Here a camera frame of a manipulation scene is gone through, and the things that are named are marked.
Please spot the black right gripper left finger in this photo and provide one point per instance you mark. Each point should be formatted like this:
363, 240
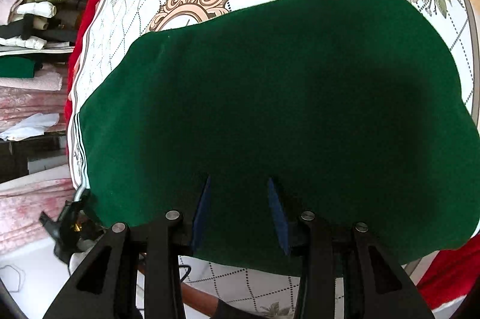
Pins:
133, 270

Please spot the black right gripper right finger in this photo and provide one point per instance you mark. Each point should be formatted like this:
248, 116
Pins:
374, 284

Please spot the green and cream varsity jacket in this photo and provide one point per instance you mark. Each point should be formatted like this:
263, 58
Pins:
350, 109

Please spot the shelf with folded clothes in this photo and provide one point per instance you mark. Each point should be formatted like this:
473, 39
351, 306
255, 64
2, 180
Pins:
37, 41

